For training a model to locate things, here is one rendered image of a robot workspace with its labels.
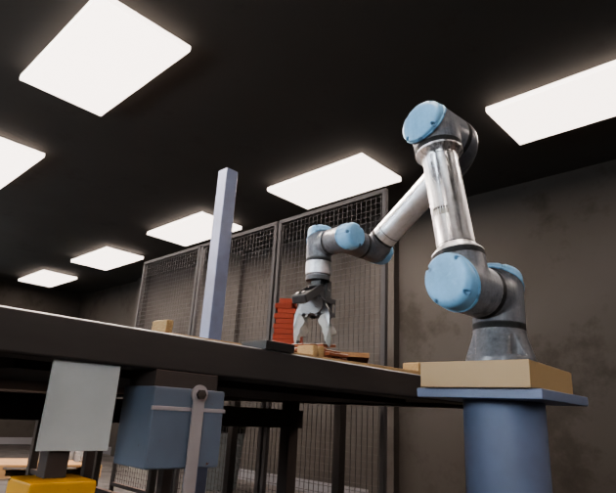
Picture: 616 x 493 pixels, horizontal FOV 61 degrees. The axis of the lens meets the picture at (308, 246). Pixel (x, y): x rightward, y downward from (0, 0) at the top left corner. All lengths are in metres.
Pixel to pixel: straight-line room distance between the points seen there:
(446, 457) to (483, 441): 4.15
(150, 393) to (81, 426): 0.11
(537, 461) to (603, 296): 3.77
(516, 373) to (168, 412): 0.64
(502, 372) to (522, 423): 0.13
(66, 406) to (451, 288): 0.74
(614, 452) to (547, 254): 1.65
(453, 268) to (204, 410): 0.57
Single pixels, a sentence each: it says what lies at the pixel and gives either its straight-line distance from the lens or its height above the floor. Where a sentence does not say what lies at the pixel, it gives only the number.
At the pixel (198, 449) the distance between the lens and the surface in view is 0.91.
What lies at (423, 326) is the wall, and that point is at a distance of 5.53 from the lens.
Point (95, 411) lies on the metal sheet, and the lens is 0.85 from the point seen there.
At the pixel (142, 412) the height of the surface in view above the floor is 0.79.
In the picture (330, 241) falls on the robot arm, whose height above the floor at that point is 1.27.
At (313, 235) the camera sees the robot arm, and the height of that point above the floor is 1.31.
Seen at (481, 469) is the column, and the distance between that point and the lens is 1.21.
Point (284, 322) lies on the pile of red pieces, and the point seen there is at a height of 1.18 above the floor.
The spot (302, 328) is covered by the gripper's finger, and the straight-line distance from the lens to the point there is 1.52.
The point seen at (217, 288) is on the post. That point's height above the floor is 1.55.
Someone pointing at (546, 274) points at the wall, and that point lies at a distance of 5.09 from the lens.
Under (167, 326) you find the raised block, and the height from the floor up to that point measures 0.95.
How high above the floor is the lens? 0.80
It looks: 18 degrees up
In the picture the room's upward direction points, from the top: 3 degrees clockwise
